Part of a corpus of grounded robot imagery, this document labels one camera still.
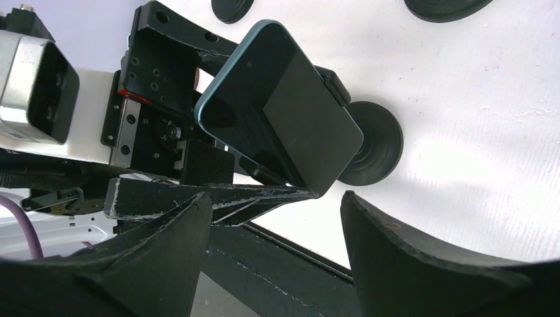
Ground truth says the black phone stand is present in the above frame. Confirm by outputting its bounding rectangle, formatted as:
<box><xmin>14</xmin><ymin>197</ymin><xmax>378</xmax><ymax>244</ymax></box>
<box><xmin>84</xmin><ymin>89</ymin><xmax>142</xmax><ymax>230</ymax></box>
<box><xmin>238</xmin><ymin>65</ymin><xmax>404</xmax><ymax>188</ymax></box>
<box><xmin>404</xmin><ymin>0</ymin><xmax>492</xmax><ymax>23</ymax></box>
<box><xmin>211</xmin><ymin>0</ymin><xmax>254</xmax><ymax>24</ymax></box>

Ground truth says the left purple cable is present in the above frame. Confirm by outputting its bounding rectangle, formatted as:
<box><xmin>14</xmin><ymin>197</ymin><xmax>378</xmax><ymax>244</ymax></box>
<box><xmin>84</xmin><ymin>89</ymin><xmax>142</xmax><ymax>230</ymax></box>
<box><xmin>0</xmin><ymin>194</ymin><xmax>45</xmax><ymax>260</ymax></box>

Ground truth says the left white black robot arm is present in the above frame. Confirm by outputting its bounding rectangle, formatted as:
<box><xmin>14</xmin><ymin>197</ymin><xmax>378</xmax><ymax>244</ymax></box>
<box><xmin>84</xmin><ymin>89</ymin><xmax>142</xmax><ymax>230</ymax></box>
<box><xmin>1</xmin><ymin>1</ymin><xmax>316</xmax><ymax>226</ymax></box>

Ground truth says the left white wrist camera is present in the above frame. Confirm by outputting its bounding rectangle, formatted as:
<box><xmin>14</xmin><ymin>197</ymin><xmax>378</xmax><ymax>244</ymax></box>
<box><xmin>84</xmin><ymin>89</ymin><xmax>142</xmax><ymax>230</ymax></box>
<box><xmin>1</xmin><ymin>30</ymin><xmax>80</xmax><ymax>145</ymax></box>

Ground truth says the blue-cased phone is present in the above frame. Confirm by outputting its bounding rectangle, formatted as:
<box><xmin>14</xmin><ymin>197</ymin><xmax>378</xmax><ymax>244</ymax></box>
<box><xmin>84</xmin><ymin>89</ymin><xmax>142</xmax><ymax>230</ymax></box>
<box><xmin>194</xmin><ymin>20</ymin><xmax>363</xmax><ymax>195</ymax></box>

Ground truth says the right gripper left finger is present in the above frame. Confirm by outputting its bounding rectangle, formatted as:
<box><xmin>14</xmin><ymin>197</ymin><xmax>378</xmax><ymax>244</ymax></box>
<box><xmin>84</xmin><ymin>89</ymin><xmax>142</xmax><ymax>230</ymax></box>
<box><xmin>1</xmin><ymin>199</ymin><xmax>212</xmax><ymax>316</ymax></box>

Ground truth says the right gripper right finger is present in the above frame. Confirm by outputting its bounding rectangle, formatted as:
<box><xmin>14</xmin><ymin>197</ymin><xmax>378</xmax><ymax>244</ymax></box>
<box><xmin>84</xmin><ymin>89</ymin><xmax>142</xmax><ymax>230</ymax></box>
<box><xmin>340</xmin><ymin>191</ymin><xmax>559</xmax><ymax>316</ymax></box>

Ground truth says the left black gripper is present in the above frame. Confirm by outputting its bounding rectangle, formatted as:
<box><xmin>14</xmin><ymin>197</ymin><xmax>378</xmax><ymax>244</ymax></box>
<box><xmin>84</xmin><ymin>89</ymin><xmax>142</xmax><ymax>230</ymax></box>
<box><xmin>101</xmin><ymin>1</ymin><xmax>319</xmax><ymax>227</ymax></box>

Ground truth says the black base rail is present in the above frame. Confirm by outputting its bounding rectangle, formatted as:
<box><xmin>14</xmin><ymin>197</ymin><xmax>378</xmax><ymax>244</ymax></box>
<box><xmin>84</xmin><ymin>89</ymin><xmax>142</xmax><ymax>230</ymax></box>
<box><xmin>201</xmin><ymin>224</ymin><xmax>362</xmax><ymax>316</ymax></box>

